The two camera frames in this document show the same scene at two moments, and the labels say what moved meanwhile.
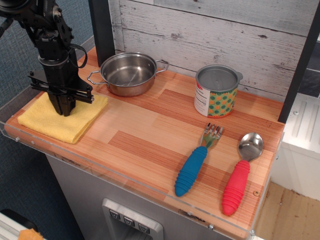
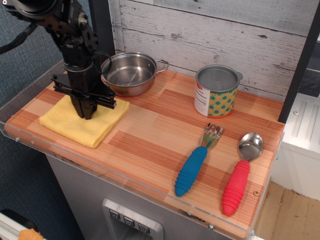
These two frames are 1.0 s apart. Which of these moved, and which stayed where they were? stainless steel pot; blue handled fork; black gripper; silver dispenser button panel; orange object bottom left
Moved: black gripper
Stayed: orange object bottom left; silver dispenser button panel; stainless steel pot; blue handled fork
